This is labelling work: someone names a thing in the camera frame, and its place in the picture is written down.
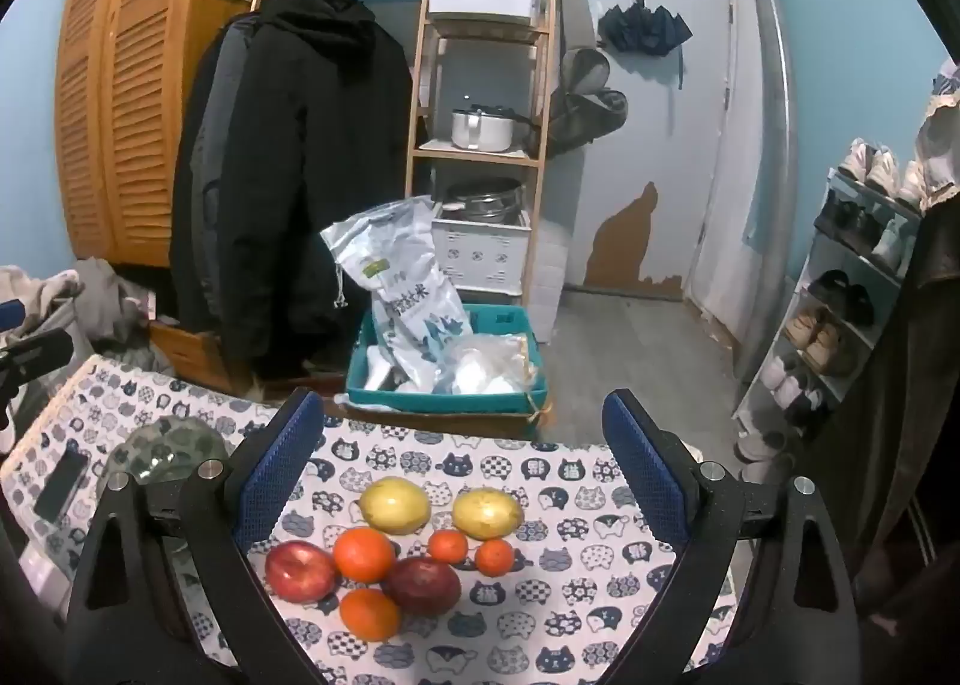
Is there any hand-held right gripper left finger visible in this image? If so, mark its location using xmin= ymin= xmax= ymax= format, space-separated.
xmin=64 ymin=389 xmax=327 ymax=685

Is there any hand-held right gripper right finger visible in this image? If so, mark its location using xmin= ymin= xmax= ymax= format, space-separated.
xmin=592 ymin=389 xmax=863 ymax=685

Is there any bright red apple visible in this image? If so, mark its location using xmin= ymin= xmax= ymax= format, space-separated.
xmin=265 ymin=541 xmax=340 ymax=602

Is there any clear glass fruit bowl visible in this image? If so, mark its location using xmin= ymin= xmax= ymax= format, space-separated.
xmin=111 ymin=419 xmax=233 ymax=483

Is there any large orange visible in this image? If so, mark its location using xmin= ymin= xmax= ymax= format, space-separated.
xmin=339 ymin=589 xmax=402 ymax=642
xmin=334 ymin=527 xmax=396 ymax=583

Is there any yellow lemon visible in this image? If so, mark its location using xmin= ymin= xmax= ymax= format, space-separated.
xmin=452 ymin=488 xmax=524 ymax=540
xmin=360 ymin=476 xmax=432 ymax=534

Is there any small tangerine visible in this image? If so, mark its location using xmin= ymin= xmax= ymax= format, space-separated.
xmin=475 ymin=539 xmax=515 ymax=576
xmin=427 ymin=530 xmax=470 ymax=564

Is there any dark red apple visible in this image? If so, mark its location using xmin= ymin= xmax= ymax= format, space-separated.
xmin=382 ymin=556 xmax=462 ymax=615

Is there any black smartphone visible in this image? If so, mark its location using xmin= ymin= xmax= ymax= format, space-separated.
xmin=34 ymin=449 xmax=91 ymax=522

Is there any wooden crate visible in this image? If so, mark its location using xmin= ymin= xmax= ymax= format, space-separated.
xmin=150 ymin=321 xmax=256 ymax=397

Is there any teal storage box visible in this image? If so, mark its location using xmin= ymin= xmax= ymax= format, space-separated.
xmin=346 ymin=305 xmax=552 ymax=416

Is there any cat-print tablecloth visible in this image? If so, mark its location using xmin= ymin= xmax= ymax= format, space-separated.
xmin=0 ymin=353 xmax=740 ymax=685

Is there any clear plastic bag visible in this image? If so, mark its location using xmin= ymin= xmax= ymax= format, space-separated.
xmin=435 ymin=334 xmax=541 ymax=395

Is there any white printed rice bag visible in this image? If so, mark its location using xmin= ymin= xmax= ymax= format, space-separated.
xmin=320 ymin=196 xmax=473 ymax=393

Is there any shoe rack with shoes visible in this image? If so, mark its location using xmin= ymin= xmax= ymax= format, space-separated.
xmin=735 ymin=137 xmax=931 ymax=483

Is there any grey jacket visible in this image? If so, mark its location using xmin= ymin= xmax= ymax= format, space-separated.
xmin=169 ymin=14 xmax=260 ymax=334

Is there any wooden louvered wardrobe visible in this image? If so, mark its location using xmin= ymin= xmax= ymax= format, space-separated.
xmin=54 ymin=0 xmax=241 ymax=274

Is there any white perforated basket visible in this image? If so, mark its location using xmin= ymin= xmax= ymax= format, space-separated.
xmin=433 ymin=209 xmax=532 ymax=296

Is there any pale blue door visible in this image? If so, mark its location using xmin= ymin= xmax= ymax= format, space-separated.
xmin=600 ymin=0 xmax=740 ymax=304

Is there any black hooded coat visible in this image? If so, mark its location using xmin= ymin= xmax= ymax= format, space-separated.
xmin=214 ymin=0 xmax=415 ymax=378

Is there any glass shoe rack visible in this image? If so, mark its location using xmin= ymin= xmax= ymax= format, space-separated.
xmin=731 ymin=137 xmax=931 ymax=461

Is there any steel pot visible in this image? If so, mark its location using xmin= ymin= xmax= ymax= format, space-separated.
xmin=442 ymin=177 xmax=524 ymax=225

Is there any silver metal pipe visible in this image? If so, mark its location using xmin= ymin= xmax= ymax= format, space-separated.
xmin=739 ymin=0 xmax=800 ymax=378

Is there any grey hanging bag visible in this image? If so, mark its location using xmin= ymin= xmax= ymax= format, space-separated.
xmin=544 ymin=47 xmax=629 ymax=157

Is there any wooden shelf rack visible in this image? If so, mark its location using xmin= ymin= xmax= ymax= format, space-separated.
xmin=405 ymin=0 xmax=560 ymax=341

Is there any white cooking pot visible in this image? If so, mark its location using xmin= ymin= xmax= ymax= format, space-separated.
xmin=451 ymin=104 xmax=518 ymax=152

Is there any dark folded umbrella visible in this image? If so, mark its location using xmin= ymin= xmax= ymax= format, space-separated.
xmin=598 ymin=0 xmax=692 ymax=90

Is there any white lace cloth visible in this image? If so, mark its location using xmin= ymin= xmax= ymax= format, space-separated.
xmin=915 ymin=59 xmax=960 ymax=214

